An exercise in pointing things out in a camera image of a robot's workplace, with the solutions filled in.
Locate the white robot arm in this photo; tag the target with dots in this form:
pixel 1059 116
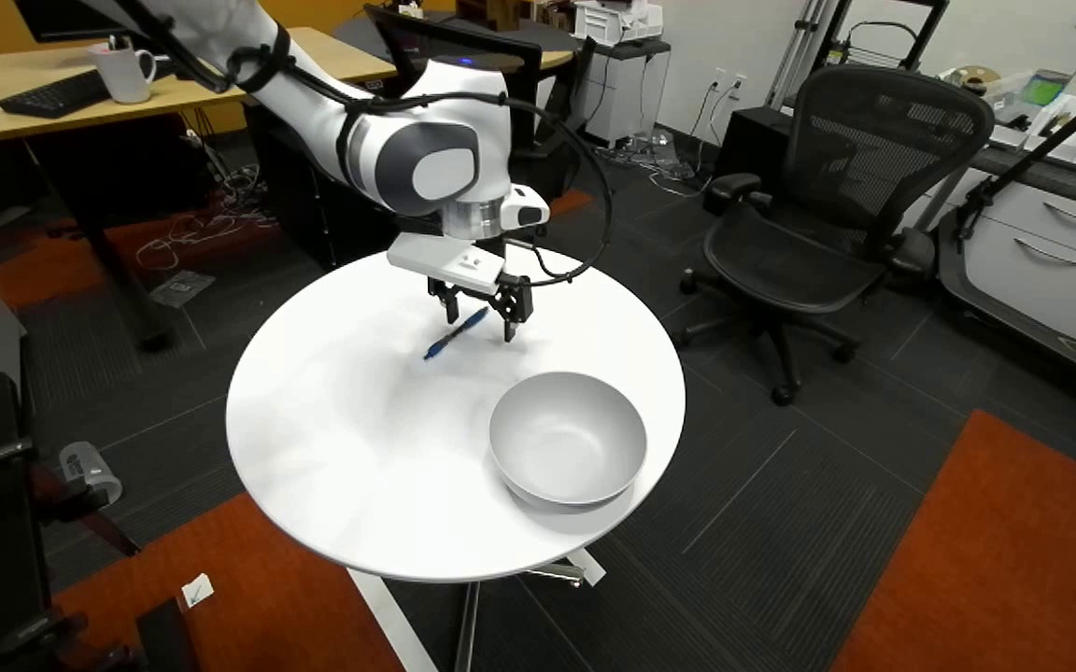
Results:
pixel 432 154

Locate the grey bowl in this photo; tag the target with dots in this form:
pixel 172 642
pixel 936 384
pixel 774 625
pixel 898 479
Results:
pixel 565 437

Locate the blue pen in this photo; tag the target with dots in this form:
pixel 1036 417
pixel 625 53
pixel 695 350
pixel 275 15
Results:
pixel 450 337

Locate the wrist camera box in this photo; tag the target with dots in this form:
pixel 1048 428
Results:
pixel 520 210

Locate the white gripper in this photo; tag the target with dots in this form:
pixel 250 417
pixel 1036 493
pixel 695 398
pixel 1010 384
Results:
pixel 458 265

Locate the white mug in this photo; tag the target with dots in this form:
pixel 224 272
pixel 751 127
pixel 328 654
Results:
pixel 123 68

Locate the white drawer cabinet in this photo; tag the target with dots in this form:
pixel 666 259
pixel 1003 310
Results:
pixel 1005 246

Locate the black keyboard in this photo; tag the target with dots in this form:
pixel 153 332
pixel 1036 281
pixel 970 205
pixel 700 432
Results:
pixel 58 99

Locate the black mesh office chair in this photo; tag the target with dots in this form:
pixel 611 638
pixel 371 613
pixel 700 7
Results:
pixel 825 229

